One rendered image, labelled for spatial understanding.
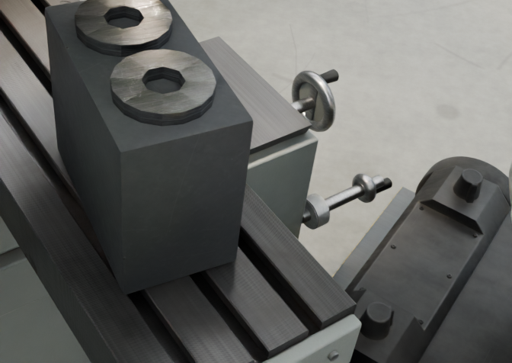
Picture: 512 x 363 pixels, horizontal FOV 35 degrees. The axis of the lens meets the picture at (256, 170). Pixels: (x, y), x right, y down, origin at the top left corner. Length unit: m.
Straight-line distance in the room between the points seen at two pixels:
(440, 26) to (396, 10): 0.17
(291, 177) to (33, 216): 0.57
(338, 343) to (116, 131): 0.30
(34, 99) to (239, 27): 1.87
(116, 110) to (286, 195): 0.70
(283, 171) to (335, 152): 1.08
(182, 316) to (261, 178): 0.54
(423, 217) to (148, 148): 0.82
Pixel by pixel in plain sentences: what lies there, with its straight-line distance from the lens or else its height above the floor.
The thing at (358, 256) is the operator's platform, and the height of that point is 0.40.
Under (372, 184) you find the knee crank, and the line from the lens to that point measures 1.51.
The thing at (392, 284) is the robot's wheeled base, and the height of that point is 0.59.
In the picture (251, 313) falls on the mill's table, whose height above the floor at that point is 0.94.
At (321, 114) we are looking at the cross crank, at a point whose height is 0.63.
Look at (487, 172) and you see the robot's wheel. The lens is 1.52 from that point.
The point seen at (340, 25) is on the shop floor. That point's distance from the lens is 2.91.
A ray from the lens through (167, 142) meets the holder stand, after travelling 0.67.
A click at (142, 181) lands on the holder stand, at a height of 1.09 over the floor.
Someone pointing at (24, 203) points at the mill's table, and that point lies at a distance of 0.88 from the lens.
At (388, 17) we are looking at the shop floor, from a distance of 3.01.
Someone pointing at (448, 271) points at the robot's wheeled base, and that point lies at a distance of 1.34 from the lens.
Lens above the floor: 1.57
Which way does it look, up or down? 44 degrees down
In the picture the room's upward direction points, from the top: 8 degrees clockwise
